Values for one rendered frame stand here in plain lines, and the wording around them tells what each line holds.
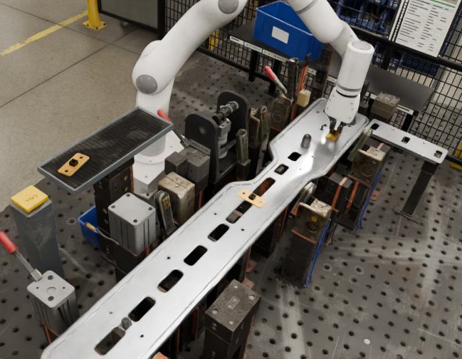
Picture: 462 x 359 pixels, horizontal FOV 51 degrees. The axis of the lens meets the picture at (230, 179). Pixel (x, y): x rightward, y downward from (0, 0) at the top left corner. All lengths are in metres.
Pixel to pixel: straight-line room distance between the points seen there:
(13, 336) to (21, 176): 1.65
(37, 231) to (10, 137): 2.16
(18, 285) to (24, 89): 2.37
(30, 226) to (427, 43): 1.60
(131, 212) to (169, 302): 0.24
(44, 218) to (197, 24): 0.72
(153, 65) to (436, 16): 1.10
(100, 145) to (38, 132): 2.06
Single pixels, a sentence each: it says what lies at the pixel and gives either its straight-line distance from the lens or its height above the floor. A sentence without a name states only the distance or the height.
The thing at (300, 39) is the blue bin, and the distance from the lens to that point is 2.08.
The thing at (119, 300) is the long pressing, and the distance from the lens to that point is 1.19.
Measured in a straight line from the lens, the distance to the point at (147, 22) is 4.29.
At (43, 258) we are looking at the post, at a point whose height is 0.97.
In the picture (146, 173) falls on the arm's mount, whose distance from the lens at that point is 1.81.
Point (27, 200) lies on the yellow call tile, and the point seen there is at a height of 1.16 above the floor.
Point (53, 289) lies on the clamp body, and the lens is 1.16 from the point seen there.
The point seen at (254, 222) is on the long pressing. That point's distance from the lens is 1.36.
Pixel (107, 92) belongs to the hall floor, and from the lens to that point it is 3.71.
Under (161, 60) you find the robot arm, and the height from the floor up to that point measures 1.23.
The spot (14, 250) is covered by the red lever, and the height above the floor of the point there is 1.11.
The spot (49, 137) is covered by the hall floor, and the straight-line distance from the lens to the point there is 3.32.
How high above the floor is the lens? 1.99
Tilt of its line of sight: 42 degrees down
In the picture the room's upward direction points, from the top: 8 degrees clockwise
